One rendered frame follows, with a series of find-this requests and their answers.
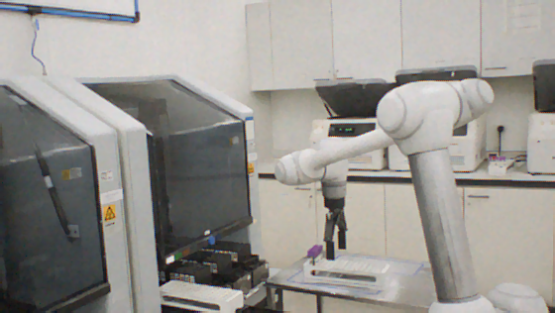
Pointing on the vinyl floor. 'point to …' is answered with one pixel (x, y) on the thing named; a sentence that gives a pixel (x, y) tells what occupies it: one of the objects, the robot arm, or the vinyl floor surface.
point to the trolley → (421, 275)
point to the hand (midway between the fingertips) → (336, 251)
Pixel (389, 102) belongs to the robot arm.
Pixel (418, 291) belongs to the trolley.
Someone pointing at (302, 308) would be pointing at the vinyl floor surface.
